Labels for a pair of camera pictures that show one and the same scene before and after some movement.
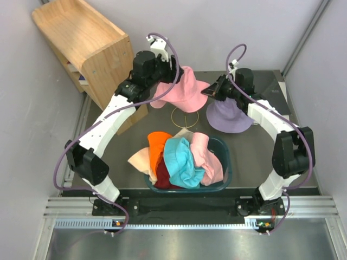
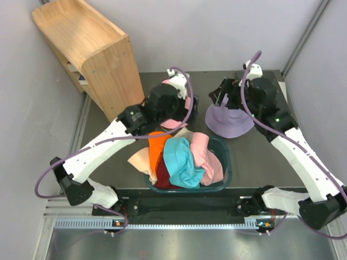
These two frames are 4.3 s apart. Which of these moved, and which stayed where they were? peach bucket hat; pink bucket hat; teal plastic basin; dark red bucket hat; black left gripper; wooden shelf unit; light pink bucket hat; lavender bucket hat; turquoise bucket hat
Moved: pink bucket hat; black left gripper; lavender bucket hat
Stayed: dark red bucket hat; peach bucket hat; light pink bucket hat; teal plastic basin; wooden shelf unit; turquoise bucket hat
